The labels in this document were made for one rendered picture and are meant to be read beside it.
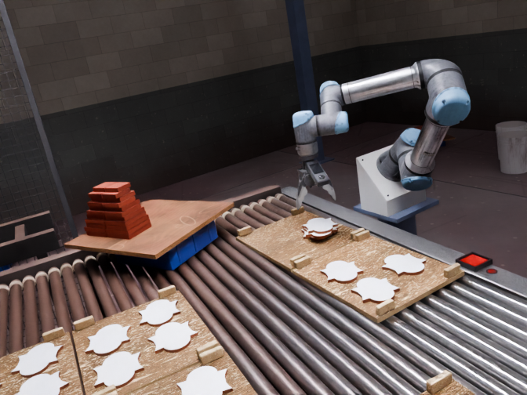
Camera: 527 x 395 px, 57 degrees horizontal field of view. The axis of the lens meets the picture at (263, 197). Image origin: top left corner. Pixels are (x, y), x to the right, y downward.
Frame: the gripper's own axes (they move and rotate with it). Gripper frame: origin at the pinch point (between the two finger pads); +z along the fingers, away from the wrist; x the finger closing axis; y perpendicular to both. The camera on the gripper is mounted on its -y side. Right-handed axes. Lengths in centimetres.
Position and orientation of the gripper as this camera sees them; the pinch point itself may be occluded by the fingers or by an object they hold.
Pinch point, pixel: (317, 206)
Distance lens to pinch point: 181.6
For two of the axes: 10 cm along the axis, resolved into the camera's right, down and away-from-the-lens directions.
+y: -2.3, -2.7, 9.3
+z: 1.7, 9.3, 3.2
